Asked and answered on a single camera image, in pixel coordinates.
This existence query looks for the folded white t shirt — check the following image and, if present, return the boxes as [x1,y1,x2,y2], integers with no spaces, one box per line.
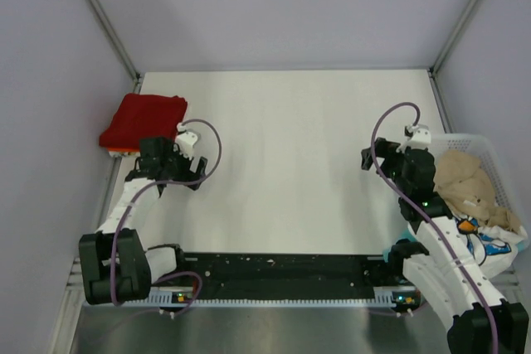
[108,100,193,160]

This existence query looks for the aluminium frame post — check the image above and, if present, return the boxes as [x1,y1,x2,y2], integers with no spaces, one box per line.
[85,0,141,82]
[429,0,484,80]

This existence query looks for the white plastic laundry basket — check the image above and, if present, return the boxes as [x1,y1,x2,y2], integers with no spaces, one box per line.
[428,133,524,216]

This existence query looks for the dark red t shirt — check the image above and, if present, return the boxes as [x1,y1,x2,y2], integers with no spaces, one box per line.
[98,93,190,152]

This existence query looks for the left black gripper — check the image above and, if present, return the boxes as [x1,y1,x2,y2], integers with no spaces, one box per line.
[160,138,207,190]

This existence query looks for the right aluminium frame post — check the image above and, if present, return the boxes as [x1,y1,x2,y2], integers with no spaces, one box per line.
[429,0,484,80]

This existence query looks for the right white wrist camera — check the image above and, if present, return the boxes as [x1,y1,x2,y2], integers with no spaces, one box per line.
[397,124,431,153]

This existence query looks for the folded orange t shirt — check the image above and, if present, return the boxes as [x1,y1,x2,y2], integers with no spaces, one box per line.
[106,148,139,153]

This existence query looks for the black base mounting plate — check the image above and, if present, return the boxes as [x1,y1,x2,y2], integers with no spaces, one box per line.
[177,252,415,299]

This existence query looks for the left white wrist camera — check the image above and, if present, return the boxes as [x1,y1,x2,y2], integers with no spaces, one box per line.
[174,123,200,160]

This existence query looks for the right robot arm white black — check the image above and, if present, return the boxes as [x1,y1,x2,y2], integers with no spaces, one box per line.
[362,135,529,353]

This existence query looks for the teal t shirt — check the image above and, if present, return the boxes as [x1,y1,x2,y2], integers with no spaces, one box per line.
[381,237,412,264]

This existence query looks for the white flower print t shirt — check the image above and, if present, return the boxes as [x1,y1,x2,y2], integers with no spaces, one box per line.
[406,212,530,284]

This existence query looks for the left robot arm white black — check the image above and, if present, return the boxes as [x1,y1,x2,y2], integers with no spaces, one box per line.
[79,131,207,305]

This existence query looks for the grey slotted cable duct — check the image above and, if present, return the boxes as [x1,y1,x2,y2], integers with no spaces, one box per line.
[136,291,421,310]

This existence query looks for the beige t shirt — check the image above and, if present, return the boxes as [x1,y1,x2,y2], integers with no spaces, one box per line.
[434,149,522,233]

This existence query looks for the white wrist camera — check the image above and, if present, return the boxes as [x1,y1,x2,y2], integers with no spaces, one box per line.
[174,123,200,160]
[397,124,431,153]

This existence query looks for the left aluminium frame post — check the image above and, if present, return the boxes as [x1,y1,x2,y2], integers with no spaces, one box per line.
[85,0,141,82]

